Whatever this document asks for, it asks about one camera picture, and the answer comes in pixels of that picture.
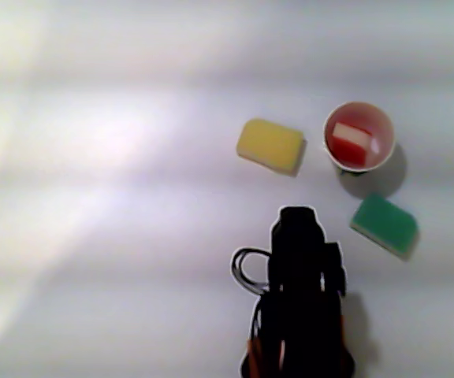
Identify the red and white sponge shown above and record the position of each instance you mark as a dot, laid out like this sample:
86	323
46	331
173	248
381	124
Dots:
349	145

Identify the yellow and white sponge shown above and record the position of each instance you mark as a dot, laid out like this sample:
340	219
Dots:
270	145

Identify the green and white sponge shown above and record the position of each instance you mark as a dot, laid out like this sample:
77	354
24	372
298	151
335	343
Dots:
384	226

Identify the white paper cup green tape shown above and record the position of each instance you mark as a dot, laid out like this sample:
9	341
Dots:
382	126

